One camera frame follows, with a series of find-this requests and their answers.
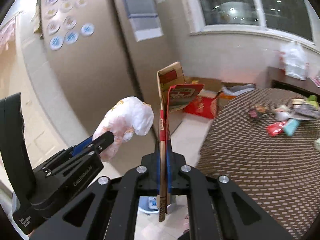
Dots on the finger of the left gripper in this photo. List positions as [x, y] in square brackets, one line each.
[101, 143]
[80, 147]

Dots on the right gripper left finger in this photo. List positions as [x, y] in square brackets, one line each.
[107, 209]

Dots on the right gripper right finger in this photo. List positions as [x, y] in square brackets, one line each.
[217, 207]

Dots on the red cardboard snack box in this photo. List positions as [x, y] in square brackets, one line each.
[175, 94]

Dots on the white small bottle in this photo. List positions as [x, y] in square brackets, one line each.
[282, 113]

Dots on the grey printed plastic bag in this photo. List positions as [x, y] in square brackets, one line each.
[305, 112]

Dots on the green plush leaf toy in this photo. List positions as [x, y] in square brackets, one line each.
[312, 100]

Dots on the light blue trash bin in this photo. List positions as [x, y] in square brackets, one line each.
[148, 205]

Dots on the red flat snack packet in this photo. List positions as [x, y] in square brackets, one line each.
[276, 128]

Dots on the beige refrigerator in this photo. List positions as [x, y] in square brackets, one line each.
[79, 83]

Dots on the small dark snack wrapper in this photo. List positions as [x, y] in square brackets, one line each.
[257, 112]

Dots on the red cardboard gift box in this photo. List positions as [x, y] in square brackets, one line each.
[203, 106]

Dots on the round fridge magnets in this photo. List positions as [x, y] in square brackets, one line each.
[61, 26]

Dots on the brown cardboard floor box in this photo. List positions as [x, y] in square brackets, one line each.
[214, 87]

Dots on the dark wooden sideboard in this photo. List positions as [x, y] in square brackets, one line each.
[276, 78]

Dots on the paper sheets on refrigerator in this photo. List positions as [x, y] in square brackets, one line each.
[143, 18]

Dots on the white plastic shopping bag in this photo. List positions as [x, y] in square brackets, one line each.
[294, 60]

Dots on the white framed window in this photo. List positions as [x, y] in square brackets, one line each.
[283, 19]

